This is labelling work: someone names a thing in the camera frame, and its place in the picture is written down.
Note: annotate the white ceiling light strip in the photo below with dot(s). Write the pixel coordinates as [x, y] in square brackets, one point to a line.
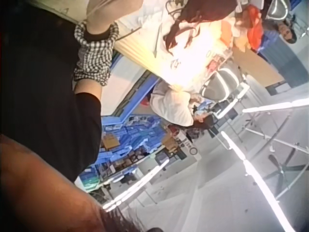
[275, 106]
[135, 186]
[251, 169]

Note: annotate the black wrist band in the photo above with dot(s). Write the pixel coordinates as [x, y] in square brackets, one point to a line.
[95, 36]

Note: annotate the light wooden table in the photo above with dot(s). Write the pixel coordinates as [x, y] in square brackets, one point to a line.
[135, 53]

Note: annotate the person's right hand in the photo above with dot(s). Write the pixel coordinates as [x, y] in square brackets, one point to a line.
[106, 17]

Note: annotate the grey mesh office chair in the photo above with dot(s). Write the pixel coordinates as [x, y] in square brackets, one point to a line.
[217, 84]

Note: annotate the dark ceiling fan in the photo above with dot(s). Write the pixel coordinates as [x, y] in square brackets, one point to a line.
[287, 174]

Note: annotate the shelf of blue boxes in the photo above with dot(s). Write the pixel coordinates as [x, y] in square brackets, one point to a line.
[135, 142]

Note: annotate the orange bag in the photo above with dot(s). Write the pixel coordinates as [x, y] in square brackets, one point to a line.
[254, 26]

